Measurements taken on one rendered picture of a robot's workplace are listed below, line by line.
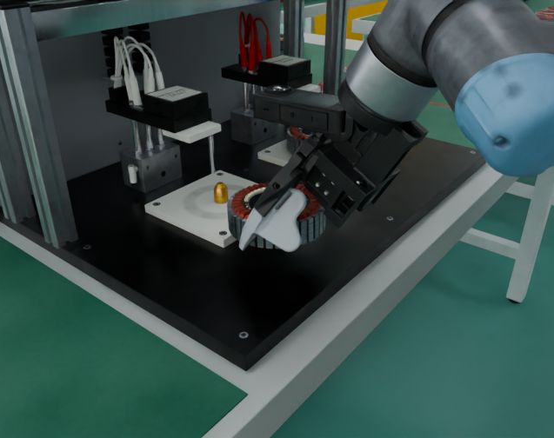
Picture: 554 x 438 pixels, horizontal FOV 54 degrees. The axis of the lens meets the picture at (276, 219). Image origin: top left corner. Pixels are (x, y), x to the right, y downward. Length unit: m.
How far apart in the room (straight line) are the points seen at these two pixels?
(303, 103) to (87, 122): 0.46
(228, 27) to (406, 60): 0.67
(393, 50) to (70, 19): 0.38
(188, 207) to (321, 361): 0.30
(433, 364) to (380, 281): 1.03
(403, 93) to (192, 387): 0.32
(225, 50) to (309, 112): 0.57
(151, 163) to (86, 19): 0.23
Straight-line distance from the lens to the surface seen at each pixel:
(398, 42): 0.44
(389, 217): 0.76
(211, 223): 0.71
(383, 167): 0.50
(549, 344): 1.87
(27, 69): 0.66
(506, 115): 0.34
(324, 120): 0.51
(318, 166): 0.51
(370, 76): 0.46
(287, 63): 0.91
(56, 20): 0.67
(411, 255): 0.72
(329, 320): 0.60
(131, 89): 0.79
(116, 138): 0.94
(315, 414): 1.50
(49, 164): 0.69
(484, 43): 0.37
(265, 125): 1.00
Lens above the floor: 1.13
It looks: 29 degrees down
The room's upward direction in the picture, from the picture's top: straight up
